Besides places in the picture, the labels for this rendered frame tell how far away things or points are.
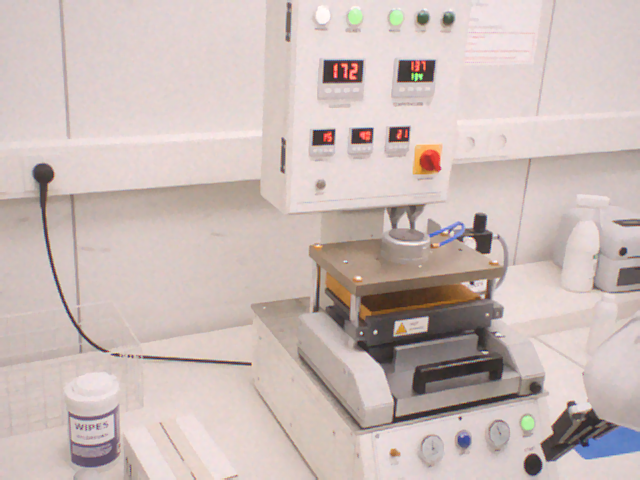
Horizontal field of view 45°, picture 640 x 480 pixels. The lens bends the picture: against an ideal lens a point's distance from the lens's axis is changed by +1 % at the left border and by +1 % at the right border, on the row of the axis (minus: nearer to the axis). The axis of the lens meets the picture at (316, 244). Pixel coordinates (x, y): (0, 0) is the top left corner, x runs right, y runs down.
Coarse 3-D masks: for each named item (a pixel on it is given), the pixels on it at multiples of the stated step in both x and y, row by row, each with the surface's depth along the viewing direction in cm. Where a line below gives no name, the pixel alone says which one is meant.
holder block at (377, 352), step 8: (328, 312) 134; (336, 312) 133; (336, 320) 131; (344, 320) 130; (432, 336) 126; (440, 336) 126; (448, 336) 127; (360, 344) 124; (384, 344) 122; (392, 344) 123; (400, 344) 123; (408, 344) 124; (368, 352) 121; (376, 352) 122; (384, 352) 123; (392, 352) 123
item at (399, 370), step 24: (456, 336) 123; (384, 360) 123; (408, 360) 119; (432, 360) 121; (408, 384) 116; (432, 384) 116; (456, 384) 117; (480, 384) 118; (504, 384) 120; (408, 408) 113; (432, 408) 115
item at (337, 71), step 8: (328, 64) 124; (336, 64) 125; (344, 64) 125; (352, 64) 126; (328, 72) 125; (336, 72) 125; (344, 72) 126; (352, 72) 126; (328, 80) 125; (336, 80) 126; (344, 80) 126; (352, 80) 127
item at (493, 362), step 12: (456, 360) 116; (468, 360) 116; (480, 360) 116; (492, 360) 117; (420, 372) 112; (432, 372) 113; (444, 372) 114; (456, 372) 115; (468, 372) 116; (480, 372) 117; (492, 372) 119; (420, 384) 113
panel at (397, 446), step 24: (504, 408) 121; (528, 408) 122; (384, 432) 112; (408, 432) 114; (432, 432) 115; (456, 432) 117; (480, 432) 119; (528, 432) 122; (384, 456) 112; (408, 456) 113; (456, 456) 116; (480, 456) 118; (504, 456) 120; (528, 456) 121
